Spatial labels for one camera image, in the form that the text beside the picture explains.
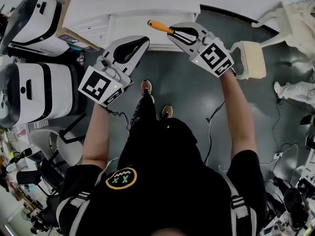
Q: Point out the person's left forearm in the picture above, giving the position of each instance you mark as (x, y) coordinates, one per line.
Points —
(96, 136)

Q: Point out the white power adapter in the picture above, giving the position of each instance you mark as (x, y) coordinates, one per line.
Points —
(277, 156)

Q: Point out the person's right forearm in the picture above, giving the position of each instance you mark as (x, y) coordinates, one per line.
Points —
(238, 122)

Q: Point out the black round headset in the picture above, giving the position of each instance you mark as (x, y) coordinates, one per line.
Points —
(294, 200)

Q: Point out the small dark bottle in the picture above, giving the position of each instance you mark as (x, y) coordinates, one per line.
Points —
(81, 59)

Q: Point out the white shell chair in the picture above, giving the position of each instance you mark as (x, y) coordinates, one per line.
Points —
(69, 149)

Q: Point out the black t-shirt with round logo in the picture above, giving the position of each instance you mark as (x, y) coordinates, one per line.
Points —
(167, 200)

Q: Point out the white and black machine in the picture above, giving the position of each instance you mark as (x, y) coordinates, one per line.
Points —
(59, 92)
(32, 23)

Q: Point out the white ornate table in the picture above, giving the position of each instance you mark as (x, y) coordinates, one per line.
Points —
(295, 21)

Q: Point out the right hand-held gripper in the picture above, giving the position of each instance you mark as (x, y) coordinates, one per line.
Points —
(214, 56)

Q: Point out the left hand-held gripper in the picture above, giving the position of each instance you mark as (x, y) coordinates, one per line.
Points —
(96, 86)

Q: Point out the cream ornate stool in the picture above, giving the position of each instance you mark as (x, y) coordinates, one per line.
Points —
(253, 60)

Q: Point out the standing fan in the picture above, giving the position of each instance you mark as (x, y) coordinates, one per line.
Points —
(26, 214)

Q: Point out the black office chair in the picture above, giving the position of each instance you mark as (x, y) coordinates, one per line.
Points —
(51, 171)

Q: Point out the black metal frame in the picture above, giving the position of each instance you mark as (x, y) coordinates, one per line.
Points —
(70, 129)

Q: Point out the person's right brown shoe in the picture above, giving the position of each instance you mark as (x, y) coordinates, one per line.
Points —
(167, 110)

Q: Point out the person's brown shoe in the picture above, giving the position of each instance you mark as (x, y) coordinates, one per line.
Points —
(146, 87)
(167, 110)

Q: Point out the white ornate furniture piece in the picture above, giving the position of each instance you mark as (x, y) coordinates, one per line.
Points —
(295, 92)

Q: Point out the cardboard box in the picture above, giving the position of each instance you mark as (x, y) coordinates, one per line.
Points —
(73, 40)

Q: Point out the white drawer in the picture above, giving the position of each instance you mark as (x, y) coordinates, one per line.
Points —
(128, 28)

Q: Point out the black wristband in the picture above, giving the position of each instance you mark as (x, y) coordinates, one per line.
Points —
(233, 72)

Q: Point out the person's left brown shoe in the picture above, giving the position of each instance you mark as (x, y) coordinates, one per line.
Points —
(146, 87)

